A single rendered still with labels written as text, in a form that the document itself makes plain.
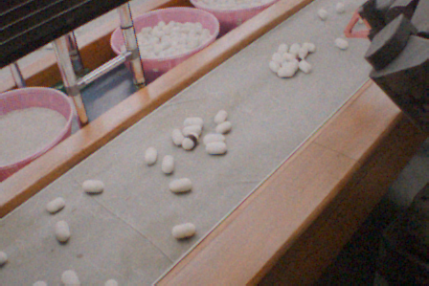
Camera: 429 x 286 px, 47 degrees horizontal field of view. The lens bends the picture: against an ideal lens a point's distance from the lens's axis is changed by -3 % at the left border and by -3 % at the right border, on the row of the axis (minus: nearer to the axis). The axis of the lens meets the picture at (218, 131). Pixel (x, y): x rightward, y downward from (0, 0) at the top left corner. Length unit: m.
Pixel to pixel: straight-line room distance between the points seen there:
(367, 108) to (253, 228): 0.34
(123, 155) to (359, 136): 0.42
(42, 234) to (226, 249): 0.30
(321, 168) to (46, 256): 0.44
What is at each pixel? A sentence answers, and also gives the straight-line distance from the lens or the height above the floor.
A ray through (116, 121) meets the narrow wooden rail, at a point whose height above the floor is 0.76.
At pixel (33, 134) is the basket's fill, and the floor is 0.73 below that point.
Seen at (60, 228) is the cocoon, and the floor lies 0.76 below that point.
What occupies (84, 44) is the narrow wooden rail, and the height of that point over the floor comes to 0.76.
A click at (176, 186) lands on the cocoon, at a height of 0.76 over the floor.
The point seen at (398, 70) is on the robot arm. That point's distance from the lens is 0.44.
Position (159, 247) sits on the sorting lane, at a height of 0.74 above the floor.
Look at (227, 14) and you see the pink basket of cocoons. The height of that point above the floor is 0.75.
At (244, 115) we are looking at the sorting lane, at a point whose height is 0.74.
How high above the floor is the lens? 1.32
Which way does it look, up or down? 38 degrees down
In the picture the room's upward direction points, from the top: 8 degrees counter-clockwise
